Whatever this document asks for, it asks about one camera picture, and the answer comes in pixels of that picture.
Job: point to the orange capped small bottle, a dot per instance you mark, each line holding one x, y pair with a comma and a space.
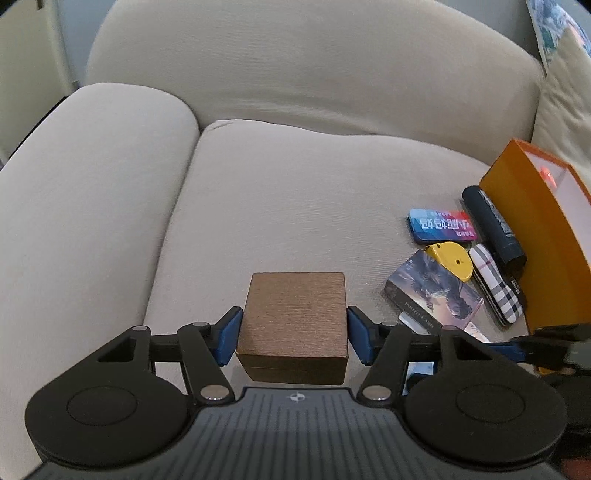
547, 176

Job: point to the blue patterned pillow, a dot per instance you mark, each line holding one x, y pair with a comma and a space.
551, 27

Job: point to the photo card box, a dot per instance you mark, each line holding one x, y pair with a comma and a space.
429, 286

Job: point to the brown square box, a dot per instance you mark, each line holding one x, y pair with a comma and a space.
295, 314

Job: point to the white cabinet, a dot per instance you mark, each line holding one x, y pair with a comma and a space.
27, 69

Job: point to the beige sofa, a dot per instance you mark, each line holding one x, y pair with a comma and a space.
300, 194

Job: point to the beige pillow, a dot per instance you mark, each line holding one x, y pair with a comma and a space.
565, 106

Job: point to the orange box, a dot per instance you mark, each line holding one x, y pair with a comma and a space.
531, 230

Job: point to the plaid pattern case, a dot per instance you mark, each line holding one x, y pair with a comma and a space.
498, 286

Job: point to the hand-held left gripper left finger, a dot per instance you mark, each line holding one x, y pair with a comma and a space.
229, 337

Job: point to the yellow round tape measure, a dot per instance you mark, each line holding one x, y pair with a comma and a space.
452, 261

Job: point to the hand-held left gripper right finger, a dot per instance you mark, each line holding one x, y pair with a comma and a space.
359, 337

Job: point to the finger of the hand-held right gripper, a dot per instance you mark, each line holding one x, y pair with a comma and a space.
565, 331
540, 351

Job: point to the dark blue bottle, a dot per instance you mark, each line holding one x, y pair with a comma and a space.
493, 225

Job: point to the blue and red tin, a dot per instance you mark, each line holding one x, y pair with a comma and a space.
441, 225

